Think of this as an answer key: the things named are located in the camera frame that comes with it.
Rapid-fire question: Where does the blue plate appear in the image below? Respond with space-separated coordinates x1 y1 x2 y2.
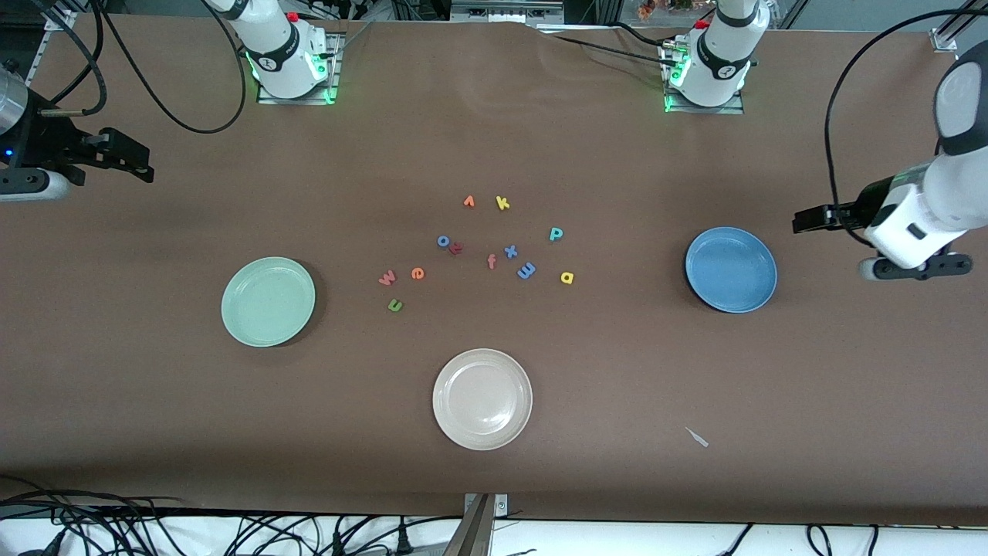
685 226 778 314

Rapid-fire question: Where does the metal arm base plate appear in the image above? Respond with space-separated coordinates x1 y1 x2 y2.
256 31 344 105
660 39 746 115

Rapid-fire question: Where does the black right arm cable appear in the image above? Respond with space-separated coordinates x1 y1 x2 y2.
31 0 248 134

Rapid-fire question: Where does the brown paper table cover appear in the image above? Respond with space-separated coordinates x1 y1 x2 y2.
0 12 988 526

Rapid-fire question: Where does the beige plate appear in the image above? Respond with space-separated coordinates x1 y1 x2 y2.
432 348 533 451

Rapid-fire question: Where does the orange background object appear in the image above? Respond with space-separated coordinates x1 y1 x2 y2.
637 0 695 20

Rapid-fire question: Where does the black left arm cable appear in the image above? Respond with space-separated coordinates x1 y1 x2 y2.
824 8 988 248

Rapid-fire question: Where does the metal mount bracket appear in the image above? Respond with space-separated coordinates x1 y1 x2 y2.
444 493 509 556

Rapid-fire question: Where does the light green plate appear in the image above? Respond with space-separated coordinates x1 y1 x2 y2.
221 256 316 348

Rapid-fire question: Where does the black arm base cable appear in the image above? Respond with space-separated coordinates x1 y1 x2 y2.
550 31 680 70
610 22 668 49

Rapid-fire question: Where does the metal background frame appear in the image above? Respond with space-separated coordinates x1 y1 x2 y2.
450 0 564 24

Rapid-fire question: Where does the aluminium frame rail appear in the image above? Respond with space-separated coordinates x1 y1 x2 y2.
930 0 988 53
27 8 78 86

